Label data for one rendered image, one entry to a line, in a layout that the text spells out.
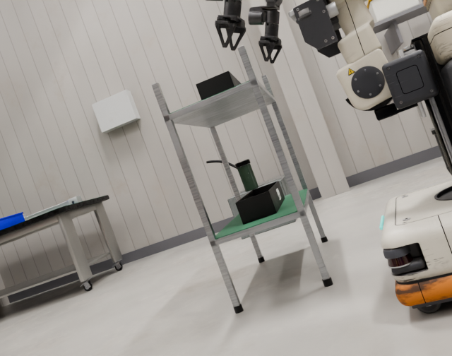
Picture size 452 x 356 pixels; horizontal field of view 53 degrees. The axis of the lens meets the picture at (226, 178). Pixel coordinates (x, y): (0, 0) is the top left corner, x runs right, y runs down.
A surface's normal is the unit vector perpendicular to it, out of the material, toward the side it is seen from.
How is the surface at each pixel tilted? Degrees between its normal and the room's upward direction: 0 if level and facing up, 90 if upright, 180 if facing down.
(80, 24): 90
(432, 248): 90
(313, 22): 90
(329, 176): 90
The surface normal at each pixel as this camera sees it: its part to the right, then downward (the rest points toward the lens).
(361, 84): -0.36, 0.14
